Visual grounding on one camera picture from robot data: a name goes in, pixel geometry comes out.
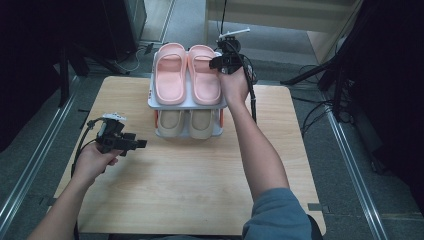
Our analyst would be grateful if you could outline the cream clog shoe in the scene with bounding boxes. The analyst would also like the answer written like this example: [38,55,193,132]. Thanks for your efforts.
[188,109,216,140]
[156,109,186,138]

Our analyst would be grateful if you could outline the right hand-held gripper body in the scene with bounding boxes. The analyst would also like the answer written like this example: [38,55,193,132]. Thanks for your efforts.
[217,27,251,75]

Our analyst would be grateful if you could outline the black floor cables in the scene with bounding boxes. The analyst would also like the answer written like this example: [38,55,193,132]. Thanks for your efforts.
[291,63,334,136]

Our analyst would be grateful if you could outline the person's left hand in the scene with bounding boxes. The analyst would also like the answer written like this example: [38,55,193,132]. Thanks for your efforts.
[71,142,123,188]

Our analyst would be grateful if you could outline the white two-tier shoe rack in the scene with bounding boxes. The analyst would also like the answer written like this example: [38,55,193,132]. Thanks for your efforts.
[147,49,229,140]

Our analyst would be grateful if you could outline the black tripod stand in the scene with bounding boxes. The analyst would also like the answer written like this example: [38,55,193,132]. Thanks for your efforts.
[57,43,132,108]
[279,49,356,123]

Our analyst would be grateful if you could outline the light wooden platform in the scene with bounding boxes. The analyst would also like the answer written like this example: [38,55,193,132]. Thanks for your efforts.
[204,0,364,65]

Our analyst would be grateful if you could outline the black hanging cable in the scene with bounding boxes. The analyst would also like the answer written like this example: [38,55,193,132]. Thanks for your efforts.
[216,0,228,34]

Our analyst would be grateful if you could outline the white floor cable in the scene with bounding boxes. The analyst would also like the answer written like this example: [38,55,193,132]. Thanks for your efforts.
[114,48,144,73]

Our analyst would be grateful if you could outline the right hand-held gripper cable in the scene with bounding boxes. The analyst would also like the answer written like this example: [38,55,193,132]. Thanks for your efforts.
[226,39,259,124]

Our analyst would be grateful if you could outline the left hand-held gripper cable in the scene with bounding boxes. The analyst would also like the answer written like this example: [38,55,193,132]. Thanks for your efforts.
[70,117,108,178]

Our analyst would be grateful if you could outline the pink slide slipper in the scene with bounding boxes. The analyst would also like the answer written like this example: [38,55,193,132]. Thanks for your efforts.
[187,44,223,106]
[154,42,189,106]

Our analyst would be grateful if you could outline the person's right hand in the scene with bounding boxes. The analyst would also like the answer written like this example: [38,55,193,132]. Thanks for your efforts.
[218,65,250,108]

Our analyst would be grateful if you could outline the hand-held gripper cable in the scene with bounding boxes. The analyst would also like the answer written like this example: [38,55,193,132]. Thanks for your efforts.
[70,117,108,178]
[226,39,259,124]

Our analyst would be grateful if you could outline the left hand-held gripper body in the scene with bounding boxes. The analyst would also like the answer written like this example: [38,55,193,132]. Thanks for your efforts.
[96,112,129,156]

